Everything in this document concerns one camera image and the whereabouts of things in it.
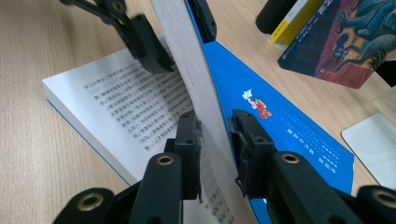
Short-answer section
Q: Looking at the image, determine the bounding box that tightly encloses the blue book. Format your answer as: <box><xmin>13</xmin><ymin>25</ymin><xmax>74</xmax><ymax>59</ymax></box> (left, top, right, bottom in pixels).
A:
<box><xmin>41</xmin><ymin>0</ymin><xmax>356</xmax><ymax>224</ymax></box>

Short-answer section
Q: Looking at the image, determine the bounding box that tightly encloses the black hardcover book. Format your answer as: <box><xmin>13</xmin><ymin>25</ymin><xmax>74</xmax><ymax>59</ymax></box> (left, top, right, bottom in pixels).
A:
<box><xmin>255</xmin><ymin>0</ymin><xmax>298</xmax><ymax>35</ymax></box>

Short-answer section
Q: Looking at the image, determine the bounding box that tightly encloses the red illustrated book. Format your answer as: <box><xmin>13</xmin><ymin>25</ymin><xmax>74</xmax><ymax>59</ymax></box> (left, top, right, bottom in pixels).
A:
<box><xmin>277</xmin><ymin>0</ymin><xmax>396</xmax><ymax>91</ymax></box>

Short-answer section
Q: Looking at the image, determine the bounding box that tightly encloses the yellow book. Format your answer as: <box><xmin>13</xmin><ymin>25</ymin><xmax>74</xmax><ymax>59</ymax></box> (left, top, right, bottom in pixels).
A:
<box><xmin>270</xmin><ymin>0</ymin><xmax>325</xmax><ymax>51</ymax></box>

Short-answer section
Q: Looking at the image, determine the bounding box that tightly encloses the white expandable bookend rack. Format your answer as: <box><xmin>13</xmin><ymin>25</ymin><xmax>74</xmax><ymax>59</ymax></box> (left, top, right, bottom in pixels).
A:
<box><xmin>341</xmin><ymin>112</ymin><xmax>396</xmax><ymax>190</ymax></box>

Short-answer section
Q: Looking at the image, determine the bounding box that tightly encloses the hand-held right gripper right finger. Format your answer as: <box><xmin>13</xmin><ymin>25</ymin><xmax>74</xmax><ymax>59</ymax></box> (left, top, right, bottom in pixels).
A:
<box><xmin>229</xmin><ymin>108</ymin><xmax>278</xmax><ymax>199</ymax></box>

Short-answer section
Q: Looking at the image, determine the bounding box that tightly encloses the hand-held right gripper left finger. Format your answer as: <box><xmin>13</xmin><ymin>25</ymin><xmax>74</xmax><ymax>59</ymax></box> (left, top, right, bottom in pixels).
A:
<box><xmin>164</xmin><ymin>110</ymin><xmax>204</xmax><ymax>200</ymax></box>

